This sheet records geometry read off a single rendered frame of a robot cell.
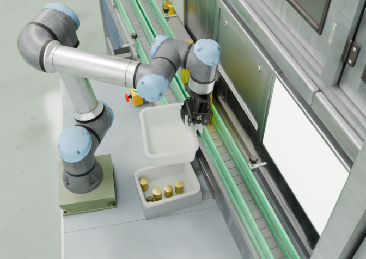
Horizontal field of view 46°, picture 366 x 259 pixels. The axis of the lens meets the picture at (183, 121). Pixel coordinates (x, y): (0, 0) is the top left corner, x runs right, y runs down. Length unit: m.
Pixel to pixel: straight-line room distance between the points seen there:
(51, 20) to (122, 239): 0.80
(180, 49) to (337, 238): 0.79
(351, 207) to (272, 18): 0.96
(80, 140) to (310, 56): 0.80
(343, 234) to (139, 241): 1.16
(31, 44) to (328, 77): 0.81
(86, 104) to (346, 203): 1.16
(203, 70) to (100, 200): 0.69
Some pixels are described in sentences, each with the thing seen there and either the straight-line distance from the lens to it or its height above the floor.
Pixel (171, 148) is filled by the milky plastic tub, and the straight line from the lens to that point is 1.48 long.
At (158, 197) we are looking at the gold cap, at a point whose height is 0.80.
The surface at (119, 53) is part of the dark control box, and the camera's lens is 2.23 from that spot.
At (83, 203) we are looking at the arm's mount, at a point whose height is 0.82.
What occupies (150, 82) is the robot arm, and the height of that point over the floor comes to 1.45.
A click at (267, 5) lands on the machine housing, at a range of 1.46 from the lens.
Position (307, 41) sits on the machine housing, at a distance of 1.28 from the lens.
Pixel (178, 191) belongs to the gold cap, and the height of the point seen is 0.79.
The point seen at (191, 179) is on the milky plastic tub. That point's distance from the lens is 1.70.
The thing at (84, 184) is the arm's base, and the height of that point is 0.87.
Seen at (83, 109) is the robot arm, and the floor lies 1.11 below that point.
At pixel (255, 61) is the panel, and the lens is 1.51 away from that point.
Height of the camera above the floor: 2.19
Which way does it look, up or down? 47 degrees down
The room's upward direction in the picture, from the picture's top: straight up
